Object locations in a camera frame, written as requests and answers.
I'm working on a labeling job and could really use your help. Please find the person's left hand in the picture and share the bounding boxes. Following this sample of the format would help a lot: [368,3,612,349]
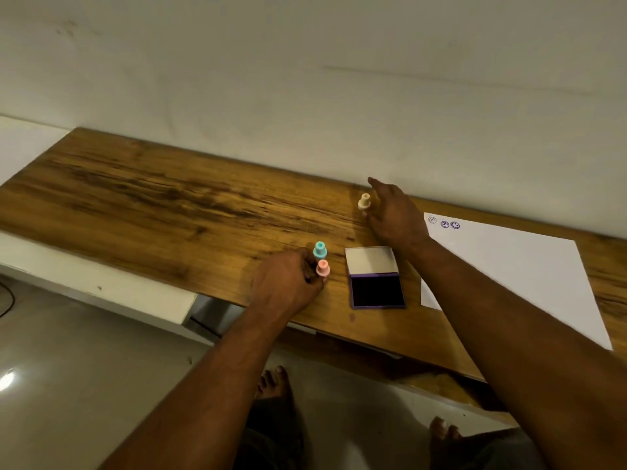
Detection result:
[250,248,325,321]

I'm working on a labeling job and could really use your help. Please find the person's right hand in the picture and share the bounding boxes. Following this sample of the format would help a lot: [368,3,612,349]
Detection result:
[365,177,433,253]

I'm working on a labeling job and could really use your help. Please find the person's left forearm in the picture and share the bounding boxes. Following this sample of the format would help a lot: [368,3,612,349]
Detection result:
[98,303,297,470]

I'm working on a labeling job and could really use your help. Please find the person's right forearm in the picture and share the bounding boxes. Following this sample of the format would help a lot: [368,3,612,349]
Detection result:
[392,234,627,470]

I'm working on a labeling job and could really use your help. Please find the purple ink pad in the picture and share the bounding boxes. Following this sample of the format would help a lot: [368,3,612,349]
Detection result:
[344,246,407,310]

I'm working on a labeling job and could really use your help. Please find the person's left foot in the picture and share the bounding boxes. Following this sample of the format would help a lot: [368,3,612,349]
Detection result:
[255,365,295,402]

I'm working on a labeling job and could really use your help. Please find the person's foot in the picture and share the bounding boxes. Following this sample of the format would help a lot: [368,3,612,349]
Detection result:
[255,365,295,402]
[429,417,462,445]

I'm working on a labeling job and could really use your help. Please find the white paper sheet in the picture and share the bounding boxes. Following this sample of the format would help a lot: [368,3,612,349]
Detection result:
[420,212,613,351]

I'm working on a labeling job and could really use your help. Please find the dark trousers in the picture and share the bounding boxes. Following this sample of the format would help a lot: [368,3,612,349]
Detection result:
[234,396,545,470]

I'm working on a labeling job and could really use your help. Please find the person's right foot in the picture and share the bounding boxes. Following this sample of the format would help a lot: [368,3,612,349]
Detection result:
[429,417,462,445]

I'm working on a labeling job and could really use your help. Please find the black cable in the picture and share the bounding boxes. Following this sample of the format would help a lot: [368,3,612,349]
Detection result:
[0,281,16,320]

